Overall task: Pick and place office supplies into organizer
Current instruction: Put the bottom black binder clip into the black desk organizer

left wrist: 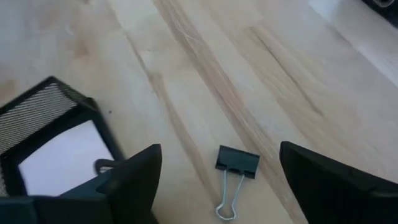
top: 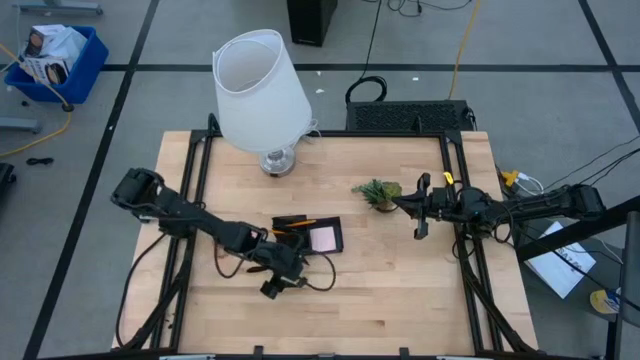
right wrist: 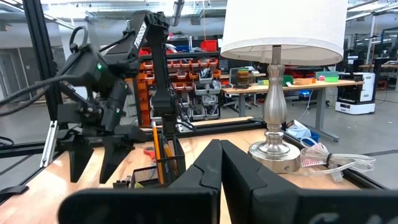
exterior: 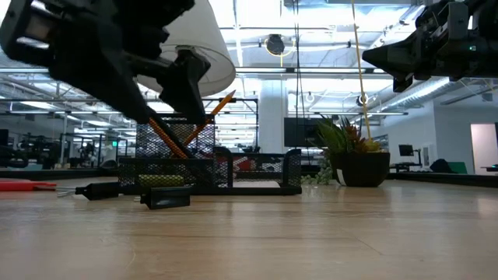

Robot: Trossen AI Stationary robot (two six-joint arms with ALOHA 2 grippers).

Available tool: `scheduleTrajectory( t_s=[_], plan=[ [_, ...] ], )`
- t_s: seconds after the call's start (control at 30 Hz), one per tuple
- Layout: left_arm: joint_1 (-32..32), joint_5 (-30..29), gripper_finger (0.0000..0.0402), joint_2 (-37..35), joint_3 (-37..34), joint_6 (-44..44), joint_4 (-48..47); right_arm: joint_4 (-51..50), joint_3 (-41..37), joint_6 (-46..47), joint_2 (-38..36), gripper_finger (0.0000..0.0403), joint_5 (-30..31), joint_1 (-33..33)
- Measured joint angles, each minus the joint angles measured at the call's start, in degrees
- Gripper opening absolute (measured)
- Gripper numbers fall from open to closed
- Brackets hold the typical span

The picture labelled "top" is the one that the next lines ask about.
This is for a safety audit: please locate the white printed paper sheet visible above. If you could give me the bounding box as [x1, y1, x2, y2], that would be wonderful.
[524, 221, 598, 300]

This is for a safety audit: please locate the blue plastic bin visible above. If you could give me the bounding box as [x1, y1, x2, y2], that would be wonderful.
[3, 24, 110, 105]

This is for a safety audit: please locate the black vented computer case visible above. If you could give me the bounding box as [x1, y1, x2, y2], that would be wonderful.
[345, 99, 476, 133]

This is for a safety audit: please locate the pink sticky note pad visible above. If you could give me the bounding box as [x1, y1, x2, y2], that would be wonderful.
[309, 225, 338, 253]

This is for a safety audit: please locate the black metal stand beam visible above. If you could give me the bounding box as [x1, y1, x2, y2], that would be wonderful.
[514, 194, 640, 360]

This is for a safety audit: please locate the black chair base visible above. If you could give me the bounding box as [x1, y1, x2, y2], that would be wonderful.
[0, 162, 18, 201]

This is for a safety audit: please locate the black mesh desk organizer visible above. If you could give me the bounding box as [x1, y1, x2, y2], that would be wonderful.
[271, 214, 345, 256]

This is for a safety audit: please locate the grey metal desk foot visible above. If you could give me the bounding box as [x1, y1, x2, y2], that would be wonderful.
[0, 117, 42, 135]
[12, 0, 105, 16]

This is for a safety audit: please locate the white printed carton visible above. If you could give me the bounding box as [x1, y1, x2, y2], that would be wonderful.
[20, 23, 71, 86]

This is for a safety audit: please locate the yellow extension cable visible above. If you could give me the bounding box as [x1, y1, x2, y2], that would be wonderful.
[447, 0, 485, 101]
[0, 42, 75, 159]

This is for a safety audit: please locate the black coiled floor cable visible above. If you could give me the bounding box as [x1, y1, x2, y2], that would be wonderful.
[344, 0, 389, 105]

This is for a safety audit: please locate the black tower box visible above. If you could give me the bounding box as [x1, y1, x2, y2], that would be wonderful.
[286, 0, 339, 48]

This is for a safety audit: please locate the black aluminium table frame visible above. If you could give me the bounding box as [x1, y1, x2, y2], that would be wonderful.
[112, 112, 540, 360]

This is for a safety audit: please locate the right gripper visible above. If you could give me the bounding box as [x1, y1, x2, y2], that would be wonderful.
[393, 172, 457, 240]

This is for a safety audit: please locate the potted green succulent plant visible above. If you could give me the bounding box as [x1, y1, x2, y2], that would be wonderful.
[351, 178, 405, 214]

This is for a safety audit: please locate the yellow and blue roll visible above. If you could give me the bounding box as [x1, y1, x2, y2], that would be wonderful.
[589, 288, 622, 316]

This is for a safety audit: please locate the silver lamp with white shade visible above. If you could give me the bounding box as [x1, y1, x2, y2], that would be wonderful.
[212, 28, 314, 179]

